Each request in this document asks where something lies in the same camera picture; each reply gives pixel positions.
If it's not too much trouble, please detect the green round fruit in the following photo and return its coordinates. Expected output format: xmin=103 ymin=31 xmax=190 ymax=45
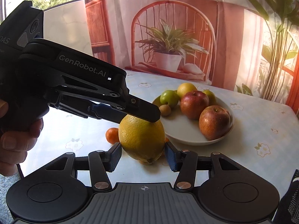
xmin=160 ymin=90 xmax=180 ymax=109

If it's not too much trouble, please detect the marble-look board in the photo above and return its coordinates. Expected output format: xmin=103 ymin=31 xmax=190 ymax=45
xmin=42 ymin=0 xmax=93 ymax=59

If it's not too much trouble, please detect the small brown fruit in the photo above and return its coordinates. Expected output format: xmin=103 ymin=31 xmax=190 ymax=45
xmin=159 ymin=105 xmax=172 ymax=116

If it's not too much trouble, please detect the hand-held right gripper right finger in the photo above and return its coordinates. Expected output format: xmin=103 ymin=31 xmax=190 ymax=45
xmin=164 ymin=141 xmax=241 ymax=190

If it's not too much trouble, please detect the beige plate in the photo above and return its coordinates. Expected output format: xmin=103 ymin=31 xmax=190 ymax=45
xmin=152 ymin=96 xmax=235 ymax=146

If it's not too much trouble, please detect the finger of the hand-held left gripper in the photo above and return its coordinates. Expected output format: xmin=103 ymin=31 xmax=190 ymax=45
xmin=117 ymin=95 xmax=162 ymax=123
xmin=89 ymin=103 xmax=128 ymax=124

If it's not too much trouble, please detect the grey fluffy rug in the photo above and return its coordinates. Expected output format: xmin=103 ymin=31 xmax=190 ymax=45
xmin=0 ymin=174 xmax=22 ymax=217

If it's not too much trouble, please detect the red apple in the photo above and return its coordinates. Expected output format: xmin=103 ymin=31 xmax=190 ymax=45
xmin=180 ymin=91 xmax=210 ymax=120
xmin=199 ymin=105 xmax=231 ymax=141

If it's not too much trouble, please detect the dark cable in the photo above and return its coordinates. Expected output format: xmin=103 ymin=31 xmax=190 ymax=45
xmin=16 ymin=163 xmax=24 ymax=180

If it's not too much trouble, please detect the large yellow lemon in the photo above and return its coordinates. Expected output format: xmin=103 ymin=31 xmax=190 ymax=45
xmin=118 ymin=114 xmax=166 ymax=164

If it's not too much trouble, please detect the black mesh cloth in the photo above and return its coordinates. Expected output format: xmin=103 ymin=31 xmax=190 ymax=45
xmin=279 ymin=168 xmax=299 ymax=224

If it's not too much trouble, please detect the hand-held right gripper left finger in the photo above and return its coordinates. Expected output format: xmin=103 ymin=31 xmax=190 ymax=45
xmin=45 ymin=142 xmax=123 ymax=192

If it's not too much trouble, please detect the small yellow lemon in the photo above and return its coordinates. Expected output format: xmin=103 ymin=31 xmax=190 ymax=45
xmin=177 ymin=83 xmax=198 ymax=99

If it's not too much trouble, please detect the small orange tangerine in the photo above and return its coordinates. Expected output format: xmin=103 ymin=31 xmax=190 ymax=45
xmin=106 ymin=127 xmax=121 ymax=144

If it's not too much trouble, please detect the person's left hand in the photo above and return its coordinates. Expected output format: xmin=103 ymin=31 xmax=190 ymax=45
xmin=0 ymin=99 xmax=44 ymax=176

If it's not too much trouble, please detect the printed room backdrop cloth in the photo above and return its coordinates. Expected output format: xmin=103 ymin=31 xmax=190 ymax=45
xmin=83 ymin=0 xmax=299 ymax=112

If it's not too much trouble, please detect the yellow-green round fruit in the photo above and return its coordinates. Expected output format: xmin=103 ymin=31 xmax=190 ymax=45
xmin=203 ymin=89 xmax=217 ymax=106

